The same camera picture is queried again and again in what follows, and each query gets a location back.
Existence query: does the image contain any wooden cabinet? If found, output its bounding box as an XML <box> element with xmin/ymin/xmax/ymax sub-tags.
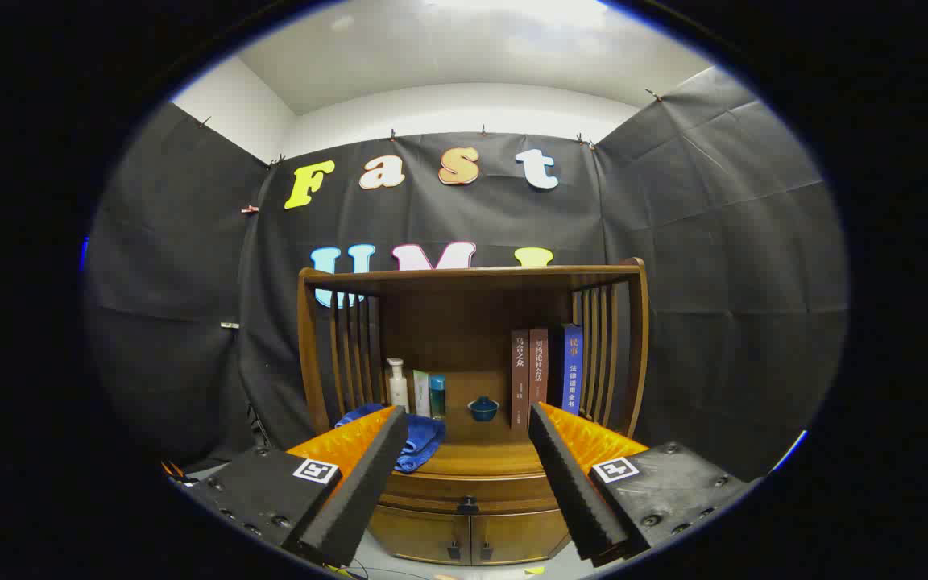
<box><xmin>297</xmin><ymin>258</ymin><xmax>650</xmax><ymax>566</ymax></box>

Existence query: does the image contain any wooden countertop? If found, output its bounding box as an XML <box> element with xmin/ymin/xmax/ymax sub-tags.
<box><xmin>387</xmin><ymin>415</ymin><xmax>549</xmax><ymax>478</ymax></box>

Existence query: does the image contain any brown book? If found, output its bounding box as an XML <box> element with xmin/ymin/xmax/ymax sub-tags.
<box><xmin>511</xmin><ymin>329</ymin><xmax>531</xmax><ymax>430</ymax></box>
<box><xmin>528</xmin><ymin>327</ymin><xmax>550</xmax><ymax>408</ymax></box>

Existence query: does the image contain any blue book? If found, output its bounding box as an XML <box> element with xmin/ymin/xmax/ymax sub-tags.
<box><xmin>561</xmin><ymin>324</ymin><xmax>585</xmax><ymax>416</ymax></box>

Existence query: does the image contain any blue folded towel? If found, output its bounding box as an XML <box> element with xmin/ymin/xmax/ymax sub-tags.
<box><xmin>335</xmin><ymin>403</ymin><xmax>446</xmax><ymax>474</ymax></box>

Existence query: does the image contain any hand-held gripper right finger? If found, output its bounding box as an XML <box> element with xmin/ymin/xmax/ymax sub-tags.
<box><xmin>528</xmin><ymin>401</ymin><xmax>755</xmax><ymax>565</ymax></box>

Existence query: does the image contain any wooden drawer with black knob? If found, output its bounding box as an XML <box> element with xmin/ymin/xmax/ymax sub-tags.
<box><xmin>378</xmin><ymin>471</ymin><xmax>567</xmax><ymax>516</ymax></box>

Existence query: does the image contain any wooden cabinet door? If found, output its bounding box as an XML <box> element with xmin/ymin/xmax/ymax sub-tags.
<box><xmin>368</xmin><ymin>505</ymin><xmax>472</xmax><ymax>565</ymax></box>
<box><xmin>470</xmin><ymin>507</ymin><xmax>570</xmax><ymax>565</ymax></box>

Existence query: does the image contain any white pump bottle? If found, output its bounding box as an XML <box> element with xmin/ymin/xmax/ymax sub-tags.
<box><xmin>386</xmin><ymin>358</ymin><xmax>410</xmax><ymax>413</ymax></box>

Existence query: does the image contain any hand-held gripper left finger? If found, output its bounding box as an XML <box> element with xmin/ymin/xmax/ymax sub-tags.
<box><xmin>182</xmin><ymin>405</ymin><xmax>410</xmax><ymax>567</ymax></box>

